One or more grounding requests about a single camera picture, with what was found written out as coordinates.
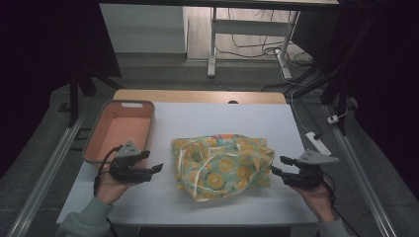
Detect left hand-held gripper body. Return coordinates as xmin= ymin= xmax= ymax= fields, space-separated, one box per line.
xmin=109 ymin=140 xmax=154 ymax=184

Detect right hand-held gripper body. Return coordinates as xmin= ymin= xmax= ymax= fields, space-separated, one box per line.
xmin=282 ymin=149 xmax=340 ymax=191

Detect orange basket with grey rim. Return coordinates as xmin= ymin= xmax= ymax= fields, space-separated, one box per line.
xmin=82 ymin=99 xmax=156 ymax=166

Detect fruit print cloth bag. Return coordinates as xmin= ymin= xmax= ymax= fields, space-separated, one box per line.
xmin=170 ymin=132 xmax=276 ymax=202

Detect person's left hand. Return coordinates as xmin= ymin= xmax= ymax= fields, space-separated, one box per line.
xmin=95 ymin=164 xmax=141 ymax=205

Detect person's right hand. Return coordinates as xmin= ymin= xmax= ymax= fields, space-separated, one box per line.
xmin=291 ymin=179 xmax=335 ymax=223

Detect white power strip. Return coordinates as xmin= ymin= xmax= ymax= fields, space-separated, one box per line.
xmin=305 ymin=131 xmax=332 ymax=156

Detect wooden table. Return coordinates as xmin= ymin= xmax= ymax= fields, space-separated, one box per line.
xmin=112 ymin=88 xmax=288 ymax=106

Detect black stand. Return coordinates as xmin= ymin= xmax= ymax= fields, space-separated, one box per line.
xmin=67 ymin=63 xmax=125 ymax=128

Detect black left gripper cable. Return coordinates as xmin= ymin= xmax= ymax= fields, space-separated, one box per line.
xmin=93 ymin=144 xmax=124 ymax=198

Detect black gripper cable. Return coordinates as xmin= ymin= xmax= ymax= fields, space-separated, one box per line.
xmin=322 ymin=179 xmax=361 ymax=237
xmin=93 ymin=144 xmax=124 ymax=198

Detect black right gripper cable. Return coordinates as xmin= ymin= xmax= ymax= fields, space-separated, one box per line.
xmin=322 ymin=179 xmax=361 ymax=237

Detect aluminium rail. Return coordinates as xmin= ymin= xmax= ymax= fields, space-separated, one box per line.
xmin=330 ymin=124 xmax=398 ymax=237
xmin=6 ymin=113 xmax=85 ymax=237

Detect black floor cables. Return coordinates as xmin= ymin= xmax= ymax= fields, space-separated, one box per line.
xmin=213 ymin=8 xmax=314 ymax=68

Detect white desk frame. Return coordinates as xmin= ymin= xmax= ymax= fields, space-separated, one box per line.
xmin=207 ymin=6 xmax=300 ymax=80

